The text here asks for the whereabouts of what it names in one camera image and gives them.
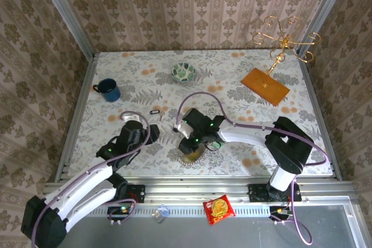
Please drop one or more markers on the yellow-brown object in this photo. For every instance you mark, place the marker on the yellow-brown object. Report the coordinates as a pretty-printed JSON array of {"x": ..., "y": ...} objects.
[{"x": 202, "y": 155}]

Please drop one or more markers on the key with black tag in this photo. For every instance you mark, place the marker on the key with black tag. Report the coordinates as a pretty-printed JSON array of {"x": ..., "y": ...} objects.
[{"x": 154, "y": 112}]

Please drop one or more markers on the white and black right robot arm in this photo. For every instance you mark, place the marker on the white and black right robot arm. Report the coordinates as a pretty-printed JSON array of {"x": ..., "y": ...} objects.
[{"x": 247, "y": 136}]

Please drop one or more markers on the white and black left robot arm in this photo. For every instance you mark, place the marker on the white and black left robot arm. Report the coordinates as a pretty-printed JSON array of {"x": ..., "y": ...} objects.
[{"x": 87, "y": 181}]

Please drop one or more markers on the dark blue enamel mug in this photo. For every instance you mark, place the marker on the dark blue enamel mug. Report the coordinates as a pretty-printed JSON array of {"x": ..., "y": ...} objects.
[{"x": 109, "y": 91}]

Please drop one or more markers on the green leaf print bowl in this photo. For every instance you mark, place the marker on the green leaf print bowl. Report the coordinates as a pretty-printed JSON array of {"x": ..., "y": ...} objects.
[{"x": 183, "y": 73}]

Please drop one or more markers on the red snack packet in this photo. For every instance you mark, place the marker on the red snack packet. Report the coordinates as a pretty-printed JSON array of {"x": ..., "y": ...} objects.
[{"x": 218, "y": 210}]

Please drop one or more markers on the small blue silver packet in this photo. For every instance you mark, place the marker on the small blue silver packet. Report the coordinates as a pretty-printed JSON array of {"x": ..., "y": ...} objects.
[{"x": 160, "y": 213}]

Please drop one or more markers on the left small circuit board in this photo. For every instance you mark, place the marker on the left small circuit board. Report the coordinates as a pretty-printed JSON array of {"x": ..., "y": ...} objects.
[{"x": 120, "y": 209}]

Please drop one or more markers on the small circuit board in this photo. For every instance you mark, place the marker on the small circuit board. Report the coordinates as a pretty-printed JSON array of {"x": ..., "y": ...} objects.
[
  {"x": 120, "y": 209},
  {"x": 279, "y": 210}
]

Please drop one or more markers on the grey metal sheet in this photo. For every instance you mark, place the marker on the grey metal sheet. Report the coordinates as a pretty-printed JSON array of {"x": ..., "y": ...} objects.
[{"x": 203, "y": 236}]

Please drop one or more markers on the right small circuit board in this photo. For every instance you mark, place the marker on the right small circuit board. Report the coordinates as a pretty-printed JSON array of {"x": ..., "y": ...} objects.
[{"x": 279, "y": 210}]

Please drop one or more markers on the long aluminium base rail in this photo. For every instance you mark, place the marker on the long aluminium base rail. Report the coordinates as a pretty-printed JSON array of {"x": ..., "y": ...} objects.
[{"x": 197, "y": 191}]

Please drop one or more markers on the aluminium table edge rail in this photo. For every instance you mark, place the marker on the aluminium table edge rail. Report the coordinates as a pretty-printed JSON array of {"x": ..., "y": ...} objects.
[
  {"x": 77, "y": 114},
  {"x": 319, "y": 108}
]

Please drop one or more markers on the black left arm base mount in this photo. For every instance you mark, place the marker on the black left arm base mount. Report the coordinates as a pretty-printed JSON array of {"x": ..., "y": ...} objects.
[{"x": 136, "y": 194}]

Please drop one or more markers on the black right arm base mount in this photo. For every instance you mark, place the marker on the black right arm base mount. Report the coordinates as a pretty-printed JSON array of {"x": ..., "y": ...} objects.
[{"x": 257, "y": 192}]

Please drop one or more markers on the aluminium frame post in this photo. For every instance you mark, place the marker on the aluminium frame post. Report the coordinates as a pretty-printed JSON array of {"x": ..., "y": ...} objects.
[
  {"x": 67, "y": 15},
  {"x": 325, "y": 7}
]

